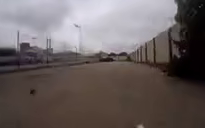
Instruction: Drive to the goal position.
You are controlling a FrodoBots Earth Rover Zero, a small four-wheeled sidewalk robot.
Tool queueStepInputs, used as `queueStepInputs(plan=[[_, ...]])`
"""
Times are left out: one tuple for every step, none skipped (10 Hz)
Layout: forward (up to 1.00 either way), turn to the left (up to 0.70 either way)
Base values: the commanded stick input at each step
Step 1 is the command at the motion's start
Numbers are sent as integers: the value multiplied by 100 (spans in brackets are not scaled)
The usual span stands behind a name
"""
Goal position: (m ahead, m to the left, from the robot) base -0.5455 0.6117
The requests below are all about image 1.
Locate distant buildings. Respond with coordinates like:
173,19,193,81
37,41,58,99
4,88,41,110
0,41,101,66

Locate dark car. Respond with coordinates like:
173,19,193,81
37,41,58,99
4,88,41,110
99,56,115,63

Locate robot's own part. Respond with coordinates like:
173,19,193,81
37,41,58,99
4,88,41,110
135,123,146,128

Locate dark tree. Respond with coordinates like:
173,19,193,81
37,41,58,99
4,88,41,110
168,0,205,81

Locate street lamp pole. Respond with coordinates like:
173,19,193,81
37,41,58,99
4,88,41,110
73,23,83,56

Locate brown dirt road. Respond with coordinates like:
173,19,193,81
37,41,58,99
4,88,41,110
0,60,205,128

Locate raised kerb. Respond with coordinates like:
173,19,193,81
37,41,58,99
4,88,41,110
0,59,101,75

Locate double pole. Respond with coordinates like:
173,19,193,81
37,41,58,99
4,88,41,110
45,36,53,64

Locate pale panel wall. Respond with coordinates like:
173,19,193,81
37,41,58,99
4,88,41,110
129,23,183,69

